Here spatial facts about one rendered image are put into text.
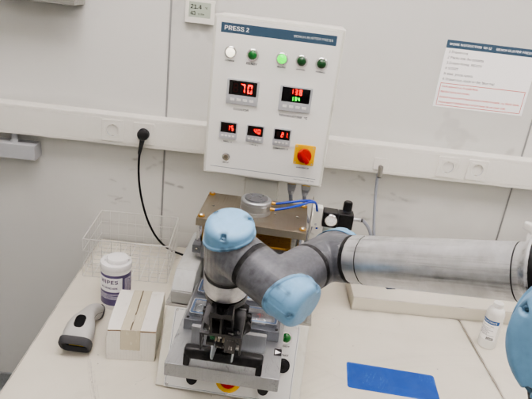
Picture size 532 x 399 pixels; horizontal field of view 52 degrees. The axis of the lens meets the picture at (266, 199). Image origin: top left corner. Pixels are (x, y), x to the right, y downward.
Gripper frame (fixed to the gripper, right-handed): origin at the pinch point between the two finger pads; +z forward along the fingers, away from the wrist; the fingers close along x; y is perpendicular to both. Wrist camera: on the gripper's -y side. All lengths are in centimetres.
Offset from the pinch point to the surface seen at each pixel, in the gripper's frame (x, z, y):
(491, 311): 69, 30, -43
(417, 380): 47, 34, -20
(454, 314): 64, 44, -51
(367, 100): 29, 0, -98
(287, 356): 12.9, 20.5, -12.6
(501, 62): 69, -14, -107
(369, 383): 35, 33, -16
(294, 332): 13.6, 16.4, -16.7
